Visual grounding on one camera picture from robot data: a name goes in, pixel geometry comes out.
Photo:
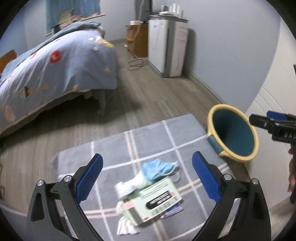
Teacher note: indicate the teal yellow trash bin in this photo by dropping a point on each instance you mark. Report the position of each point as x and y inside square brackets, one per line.
[230, 133]

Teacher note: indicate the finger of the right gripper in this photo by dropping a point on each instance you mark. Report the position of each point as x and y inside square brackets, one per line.
[276, 116]
[261, 121]

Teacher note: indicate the wooden nightstand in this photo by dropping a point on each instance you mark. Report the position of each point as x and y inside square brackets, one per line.
[137, 40]

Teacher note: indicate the blue white medicine sachet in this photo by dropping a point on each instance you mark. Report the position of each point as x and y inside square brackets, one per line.
[172, 211]

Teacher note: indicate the blue face mask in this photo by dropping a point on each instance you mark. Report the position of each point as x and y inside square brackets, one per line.
[156, 169]

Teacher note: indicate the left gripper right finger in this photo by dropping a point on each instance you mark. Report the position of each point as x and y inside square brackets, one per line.
[251, 222]

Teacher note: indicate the black monitor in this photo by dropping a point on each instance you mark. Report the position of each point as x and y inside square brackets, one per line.
[143, 10]

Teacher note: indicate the white tissue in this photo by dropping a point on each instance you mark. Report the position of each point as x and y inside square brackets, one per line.
[126, 192]

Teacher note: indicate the bed with blue duvet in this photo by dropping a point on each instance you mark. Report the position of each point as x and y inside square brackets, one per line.
[75, 60]

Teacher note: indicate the white air purifier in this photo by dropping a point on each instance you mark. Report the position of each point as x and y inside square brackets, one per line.
[168, 36]

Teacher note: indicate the grey plaid rug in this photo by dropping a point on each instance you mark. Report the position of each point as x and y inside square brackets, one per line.
[172, 140]

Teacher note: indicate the person right hand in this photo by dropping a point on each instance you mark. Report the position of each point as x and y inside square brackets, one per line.
[291, 177]

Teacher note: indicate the green white medicine box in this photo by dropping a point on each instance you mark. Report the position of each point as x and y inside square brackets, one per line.
[155, 199]

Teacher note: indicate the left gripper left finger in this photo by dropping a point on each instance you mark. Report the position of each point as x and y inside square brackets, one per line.
[43, 218]

